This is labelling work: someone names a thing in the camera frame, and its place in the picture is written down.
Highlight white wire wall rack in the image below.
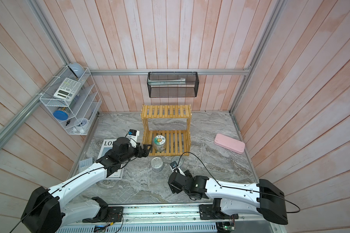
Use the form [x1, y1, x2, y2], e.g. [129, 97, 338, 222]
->
[40, 67, 102, 136]

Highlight bamboo two-tier shelf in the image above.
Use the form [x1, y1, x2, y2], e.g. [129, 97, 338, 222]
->
[141, 105, 192, 157]

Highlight black mesh wall basket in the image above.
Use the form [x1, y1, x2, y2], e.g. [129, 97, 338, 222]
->
[147, 71, 199, 98]

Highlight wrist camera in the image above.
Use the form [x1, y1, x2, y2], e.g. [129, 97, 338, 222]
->
[125, 129, 140, 143]
[170, 161, 185, 177]

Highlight sunflower lid seed jar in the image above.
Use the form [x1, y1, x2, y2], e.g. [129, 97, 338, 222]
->
[153, 135, 166, 152]

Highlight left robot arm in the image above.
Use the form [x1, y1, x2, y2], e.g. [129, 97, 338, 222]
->
[20, 137, 152, 233]

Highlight Loewe magazine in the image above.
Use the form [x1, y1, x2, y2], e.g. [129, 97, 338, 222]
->
[97, 139, 124, 181]

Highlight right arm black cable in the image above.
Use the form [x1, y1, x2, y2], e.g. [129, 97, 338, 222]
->
[177, 151, 301, 214]

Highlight booklet in mesh basket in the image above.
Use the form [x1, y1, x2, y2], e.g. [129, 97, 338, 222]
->
[147, 78, 186, 86]

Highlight white calculator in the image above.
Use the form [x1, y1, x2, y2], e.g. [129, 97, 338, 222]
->
[53, 78, 81, 102]

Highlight blue lid container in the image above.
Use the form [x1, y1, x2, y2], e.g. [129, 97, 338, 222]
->
[53, 107, 69, 121]

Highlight pink case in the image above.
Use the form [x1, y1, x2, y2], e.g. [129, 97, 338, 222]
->
[214, 134, 246, 154]

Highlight white label tin can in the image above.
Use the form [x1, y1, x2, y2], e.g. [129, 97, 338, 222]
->
[150, 157, 163, 172]

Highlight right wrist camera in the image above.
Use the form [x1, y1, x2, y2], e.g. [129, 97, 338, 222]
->
[170, 161, 185, 177]

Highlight white cup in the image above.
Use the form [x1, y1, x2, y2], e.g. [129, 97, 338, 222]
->
[73, 118, 88, 134]

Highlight purple label tin can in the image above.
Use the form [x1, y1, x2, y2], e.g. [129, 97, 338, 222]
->
[171, 156, 184, 167]

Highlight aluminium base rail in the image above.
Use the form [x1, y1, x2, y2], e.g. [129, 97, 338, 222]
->
[41, 203, 285, 233]

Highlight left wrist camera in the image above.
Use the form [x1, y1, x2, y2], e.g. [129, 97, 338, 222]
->
[125, 129, 140, 143]

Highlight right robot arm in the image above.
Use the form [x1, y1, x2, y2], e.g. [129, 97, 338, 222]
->
[168, 171, 288, 225]

